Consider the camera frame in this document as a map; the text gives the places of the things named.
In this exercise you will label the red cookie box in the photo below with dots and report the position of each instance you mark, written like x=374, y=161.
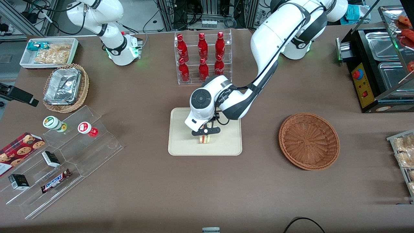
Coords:
x=19, y=150

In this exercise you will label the round brown wicker basket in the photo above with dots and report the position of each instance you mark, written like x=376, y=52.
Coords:
x=309, y=142

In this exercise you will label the red lid cup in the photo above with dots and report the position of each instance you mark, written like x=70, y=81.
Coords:
x=85, y=127

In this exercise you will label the clear bag of crackers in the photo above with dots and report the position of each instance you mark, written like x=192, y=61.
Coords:
x=53, y=55

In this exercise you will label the red cola bottle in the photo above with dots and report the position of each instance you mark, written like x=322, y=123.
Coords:
x=219, y=66
x=202, y=47
x=184, y=71
x=220, y=45
x=182, y=48
x=203, y=70

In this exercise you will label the clear acrylic stepped display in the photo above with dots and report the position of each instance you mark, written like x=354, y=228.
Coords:
x=90, y=155

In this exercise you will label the aluminium frame rack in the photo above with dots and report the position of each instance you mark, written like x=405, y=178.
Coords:
x=166, y=14

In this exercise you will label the teal snack packet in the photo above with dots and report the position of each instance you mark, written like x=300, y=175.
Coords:
x=34, y=46

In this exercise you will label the grey box at table edge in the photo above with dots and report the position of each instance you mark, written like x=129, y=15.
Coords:
x=211, y=230

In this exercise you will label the Snickers chocolate bar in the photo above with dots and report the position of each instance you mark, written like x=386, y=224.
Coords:
x=55, y=182

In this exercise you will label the white plastic snack bin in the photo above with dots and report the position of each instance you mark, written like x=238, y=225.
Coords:
x=26, y=60

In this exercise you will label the stacked aluminium foil trays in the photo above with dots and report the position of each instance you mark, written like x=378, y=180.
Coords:
x=61, y=85

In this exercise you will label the steel food pan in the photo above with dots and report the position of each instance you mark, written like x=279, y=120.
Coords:
x=396, y=74
x=381, y=45

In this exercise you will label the beige plastic tray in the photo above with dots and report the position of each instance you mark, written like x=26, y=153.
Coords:
x=181, y=142

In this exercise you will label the triangle sandwich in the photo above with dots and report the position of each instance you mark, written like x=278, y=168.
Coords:
x=205, y=139

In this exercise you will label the black hot food display case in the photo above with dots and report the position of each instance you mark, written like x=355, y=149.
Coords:
x=364, y=87

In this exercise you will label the wrapped bread packet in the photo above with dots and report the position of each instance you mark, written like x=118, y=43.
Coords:
x=406, y=159
x=404, y=144

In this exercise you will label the small black box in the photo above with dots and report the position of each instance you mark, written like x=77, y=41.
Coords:
x=18, y=182
x=50, y=158

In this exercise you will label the white power strip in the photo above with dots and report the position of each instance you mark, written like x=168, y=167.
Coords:
x=209, y=23

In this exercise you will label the oval light wicker basket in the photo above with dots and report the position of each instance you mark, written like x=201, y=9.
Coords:
x=84, y=84

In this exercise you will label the green lid cup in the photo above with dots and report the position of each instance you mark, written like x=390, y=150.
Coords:
x=51, y=122

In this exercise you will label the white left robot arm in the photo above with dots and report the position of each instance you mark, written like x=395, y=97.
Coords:
x=275, y=35

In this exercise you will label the clear acrylic bottle rack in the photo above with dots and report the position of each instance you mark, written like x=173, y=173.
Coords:
x=194, y=81

